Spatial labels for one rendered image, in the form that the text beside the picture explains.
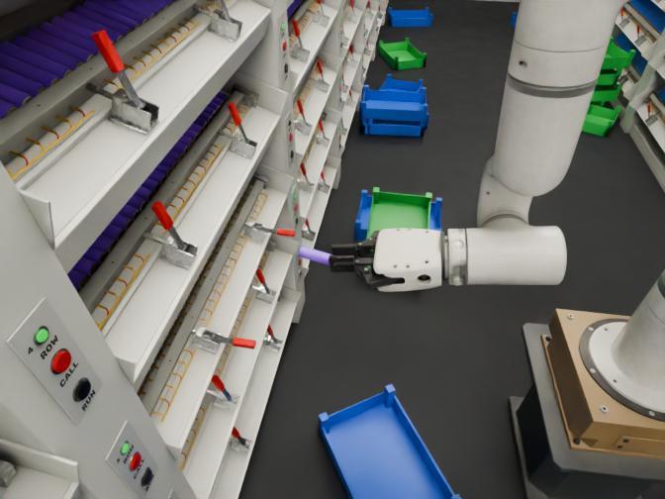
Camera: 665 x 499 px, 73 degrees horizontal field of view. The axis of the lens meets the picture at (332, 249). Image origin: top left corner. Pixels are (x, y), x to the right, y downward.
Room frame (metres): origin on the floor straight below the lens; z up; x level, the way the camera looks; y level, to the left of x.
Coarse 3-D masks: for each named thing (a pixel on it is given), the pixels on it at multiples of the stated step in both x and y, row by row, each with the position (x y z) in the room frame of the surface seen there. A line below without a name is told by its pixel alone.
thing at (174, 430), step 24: (264, 168) 0.85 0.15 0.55; (264, 192) 0.82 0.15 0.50; (264, 216) 0.75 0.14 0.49; (240, 240) 0.66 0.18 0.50; (264, 240) 0.68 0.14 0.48; (240, 264) 0.60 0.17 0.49; (240, 288) 0.55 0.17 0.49; (216, 312) 0.49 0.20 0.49; (168, 336) 0.42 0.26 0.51; (192, 360) 0.39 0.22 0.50; (216, 360) 0.40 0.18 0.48; (144, 384) 0.34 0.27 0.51; (192, 384) 0.35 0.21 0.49; (192, 408) 0.32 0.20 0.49; (168, 432) 0.28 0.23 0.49
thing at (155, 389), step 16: (256, 192) 0.79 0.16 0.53; (240, 224) 0.68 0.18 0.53; (224, 256) 0.59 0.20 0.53; (208, 272) 0.55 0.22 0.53; (208, 288) 0.51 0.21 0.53; (224, 288) 0.53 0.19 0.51; (192, 304) 0.47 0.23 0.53; (192, 320) 0.44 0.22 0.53; (176, 336) 0.41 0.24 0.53; (176, 352) 0.38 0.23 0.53; (160, 368) 0.36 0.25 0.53; (160, 384) 0.33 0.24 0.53; (144, 400) 0.31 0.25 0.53
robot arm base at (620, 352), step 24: (648, 312) 0.46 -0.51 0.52; (600, 336) 0.51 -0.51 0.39; (624, 336) 0.47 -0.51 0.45; (648, 336) 0.44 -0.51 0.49; (600, 360) 0.46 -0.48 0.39; (624, 360) 0.44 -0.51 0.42; (648, 360) 0.42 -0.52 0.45; (624, 384) 0.41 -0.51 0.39; (648, 384) 0.40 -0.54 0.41; (648, 408) 0.37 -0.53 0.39
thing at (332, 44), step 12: (336, 24) 1.53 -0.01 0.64; (336, 36) 1.53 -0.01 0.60; (324, 48) 1.54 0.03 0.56; (336, 48) 1.53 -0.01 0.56; (336, 84) 1.53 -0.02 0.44; (336, 96) 1.53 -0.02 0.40; (336, 108) 1.53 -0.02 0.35; (336, 132) 1.53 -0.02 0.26; (336, 144) 1.53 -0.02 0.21; (336, 156) 1.53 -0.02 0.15; (336, 180) 1.53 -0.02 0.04
